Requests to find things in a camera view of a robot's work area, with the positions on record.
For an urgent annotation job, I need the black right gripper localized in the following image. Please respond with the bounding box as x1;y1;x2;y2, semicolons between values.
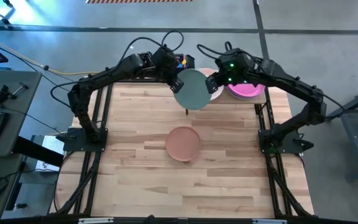
205;68;255;94

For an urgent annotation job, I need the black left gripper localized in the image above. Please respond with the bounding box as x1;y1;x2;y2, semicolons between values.
152;47;185;94

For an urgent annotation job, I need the peach cream plate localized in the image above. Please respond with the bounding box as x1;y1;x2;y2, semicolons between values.
197;67;225;101

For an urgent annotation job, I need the mint green plate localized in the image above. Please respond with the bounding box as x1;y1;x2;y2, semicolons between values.
173;68;213;111

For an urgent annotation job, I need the pink plate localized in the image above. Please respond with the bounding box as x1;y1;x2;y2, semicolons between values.
227;82;265;100

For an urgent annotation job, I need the terracotta plate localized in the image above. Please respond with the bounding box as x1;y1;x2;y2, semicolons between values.
165;126;203;162

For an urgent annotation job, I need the red and black toolbox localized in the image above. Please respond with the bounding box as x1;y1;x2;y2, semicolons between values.
174;54;196;71

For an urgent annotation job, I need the white paper sheet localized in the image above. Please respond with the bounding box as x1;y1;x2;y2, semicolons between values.
35;134;65;172

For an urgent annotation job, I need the grey side desk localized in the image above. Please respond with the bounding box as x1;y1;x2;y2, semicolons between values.
0;70;43;220

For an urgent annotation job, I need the black flat beam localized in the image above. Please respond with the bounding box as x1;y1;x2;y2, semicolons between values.
12;136;65;168

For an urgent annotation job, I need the grey metal stand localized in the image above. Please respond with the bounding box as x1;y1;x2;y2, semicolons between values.
326;80;358;183

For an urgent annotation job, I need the black aluminium table frame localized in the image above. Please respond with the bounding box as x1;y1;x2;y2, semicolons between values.
50;76;315;224

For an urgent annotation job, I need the yellow extension cable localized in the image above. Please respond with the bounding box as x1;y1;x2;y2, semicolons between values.
0;30;101;77

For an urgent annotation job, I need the silver bracket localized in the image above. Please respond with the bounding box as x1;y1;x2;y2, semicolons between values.
252;219;287;224
78;217;114;224

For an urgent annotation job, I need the silver T-handle tool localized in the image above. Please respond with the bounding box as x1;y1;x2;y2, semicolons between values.
11;82;30;97

